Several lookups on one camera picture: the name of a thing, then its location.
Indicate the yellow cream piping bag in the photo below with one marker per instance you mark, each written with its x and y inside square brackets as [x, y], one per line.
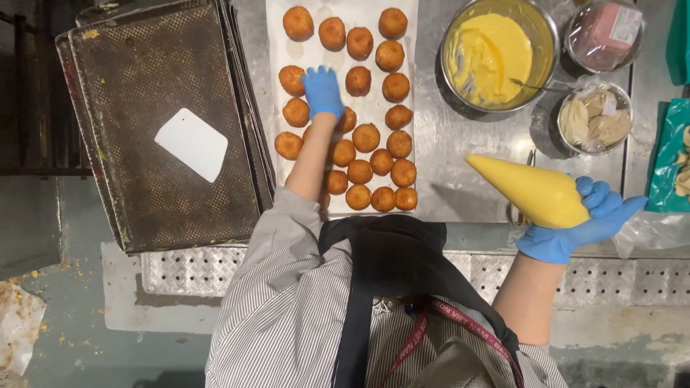
[531, 191]

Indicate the person's left fingers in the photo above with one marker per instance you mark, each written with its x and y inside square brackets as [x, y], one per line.
[319, 72]

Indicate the person's right hand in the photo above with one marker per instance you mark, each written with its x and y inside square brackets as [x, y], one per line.
[560, 242]

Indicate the grey striped shirt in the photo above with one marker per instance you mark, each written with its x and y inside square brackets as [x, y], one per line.
[275, 318]

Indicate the white plastic dough scraper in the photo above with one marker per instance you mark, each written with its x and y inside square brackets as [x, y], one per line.
[191, 144]

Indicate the green plastic item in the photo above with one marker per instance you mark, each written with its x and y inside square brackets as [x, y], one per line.
[678, 43]

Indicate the beige dough pieces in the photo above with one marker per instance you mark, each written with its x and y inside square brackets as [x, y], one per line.
[683, 172]

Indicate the yellow cream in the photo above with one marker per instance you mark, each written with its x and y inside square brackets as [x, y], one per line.
[490, 54]

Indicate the diamond plate metal shelf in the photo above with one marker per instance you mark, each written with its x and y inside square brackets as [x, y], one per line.
[188, 272]

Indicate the stack of dark baking trays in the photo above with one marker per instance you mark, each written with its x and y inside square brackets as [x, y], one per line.
[161, 81]

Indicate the white parchment paper sheet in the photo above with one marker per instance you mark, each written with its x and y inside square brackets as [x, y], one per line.
[372, 105]

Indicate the metal spoon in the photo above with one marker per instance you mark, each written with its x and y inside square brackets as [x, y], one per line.
[539, 87]

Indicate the person's left hand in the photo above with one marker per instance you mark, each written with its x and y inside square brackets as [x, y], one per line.
[322, 92]

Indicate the dark metal rack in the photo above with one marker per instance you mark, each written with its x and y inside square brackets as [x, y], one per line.
[37, 86]

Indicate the stained paper sheet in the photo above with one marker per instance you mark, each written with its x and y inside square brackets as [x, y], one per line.
[19, 326]

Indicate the black apron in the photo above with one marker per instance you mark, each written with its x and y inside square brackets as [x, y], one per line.
[388, 258]

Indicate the metal scissors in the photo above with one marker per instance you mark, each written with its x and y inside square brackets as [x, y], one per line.
[518, 218]

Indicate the bowl with pink wrapped block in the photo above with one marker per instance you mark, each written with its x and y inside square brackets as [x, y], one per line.
[606, 32]

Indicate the bowl with wrapped beige dough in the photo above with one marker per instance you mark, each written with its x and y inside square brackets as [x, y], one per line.
[595, 118]

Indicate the teal plastic bag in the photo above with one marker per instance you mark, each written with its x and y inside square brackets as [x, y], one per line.
[664, 167]

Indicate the clear plastic bag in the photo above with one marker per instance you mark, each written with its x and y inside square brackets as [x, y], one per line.
[652, 231]

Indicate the large steel mixing bowl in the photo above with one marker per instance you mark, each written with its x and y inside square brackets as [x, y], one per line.
[544, 32]

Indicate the group of fried round pastries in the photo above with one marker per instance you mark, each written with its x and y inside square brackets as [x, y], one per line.
[366, 137]

